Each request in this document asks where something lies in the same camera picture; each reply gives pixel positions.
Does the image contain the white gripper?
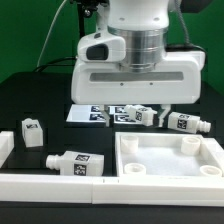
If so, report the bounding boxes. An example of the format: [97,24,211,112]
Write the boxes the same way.
[71,51,205,127]

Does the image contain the white square table top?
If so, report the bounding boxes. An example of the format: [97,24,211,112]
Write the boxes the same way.
[115,132,224,177]

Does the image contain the white marker sheet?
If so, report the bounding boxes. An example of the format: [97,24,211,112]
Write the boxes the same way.
[66,104,135,124]

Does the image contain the white left fence block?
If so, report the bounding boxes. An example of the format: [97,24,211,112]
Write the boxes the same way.
[0,131,14,168]

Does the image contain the white front fence rail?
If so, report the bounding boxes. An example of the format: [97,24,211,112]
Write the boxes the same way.
[0,174,224,207]

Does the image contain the black cables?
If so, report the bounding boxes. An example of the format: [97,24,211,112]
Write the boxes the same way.
[33,3,88,74]

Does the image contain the grey cable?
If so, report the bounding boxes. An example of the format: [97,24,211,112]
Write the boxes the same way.
[35,0,69,69]

